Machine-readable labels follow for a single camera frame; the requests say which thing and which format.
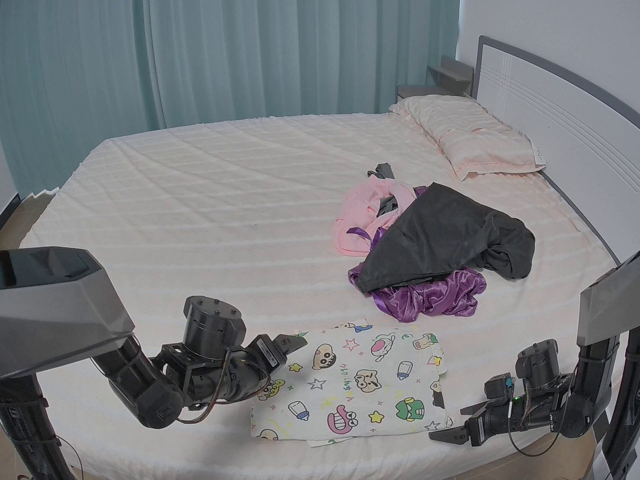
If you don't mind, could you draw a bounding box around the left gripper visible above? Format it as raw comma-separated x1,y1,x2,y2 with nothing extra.
247,333,309,376

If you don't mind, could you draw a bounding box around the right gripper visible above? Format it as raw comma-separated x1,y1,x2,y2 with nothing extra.
428,400,517,448

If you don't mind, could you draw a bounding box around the white printed pyjama top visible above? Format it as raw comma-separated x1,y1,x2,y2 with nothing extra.
249,320,455,449

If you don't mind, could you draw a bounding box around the bed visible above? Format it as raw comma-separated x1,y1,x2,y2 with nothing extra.
19,35,640,480

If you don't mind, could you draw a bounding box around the purple satin garment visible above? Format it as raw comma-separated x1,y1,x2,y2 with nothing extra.
347,185,488,325

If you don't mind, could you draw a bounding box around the pink garment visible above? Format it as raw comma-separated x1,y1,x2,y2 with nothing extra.
332,177,426,258

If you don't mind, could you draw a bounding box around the black garment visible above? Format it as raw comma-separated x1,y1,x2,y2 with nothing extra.
357,182,537,293

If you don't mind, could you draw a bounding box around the dark grey garment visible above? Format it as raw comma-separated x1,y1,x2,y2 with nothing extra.
366,162,417,217

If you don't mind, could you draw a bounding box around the pale pink pillow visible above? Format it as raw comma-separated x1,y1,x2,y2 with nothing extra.
388,94,548,183

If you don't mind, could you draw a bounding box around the blue-green curtain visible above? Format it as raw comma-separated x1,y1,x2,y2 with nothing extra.
0,0,462,198

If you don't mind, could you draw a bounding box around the grey bedside table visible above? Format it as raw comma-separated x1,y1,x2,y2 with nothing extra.
396,55,475,100

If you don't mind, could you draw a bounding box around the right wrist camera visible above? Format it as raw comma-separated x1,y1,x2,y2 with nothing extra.
483,374,517,403

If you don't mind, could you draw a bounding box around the thin black cable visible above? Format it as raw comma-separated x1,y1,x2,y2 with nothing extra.
50,434,85,480

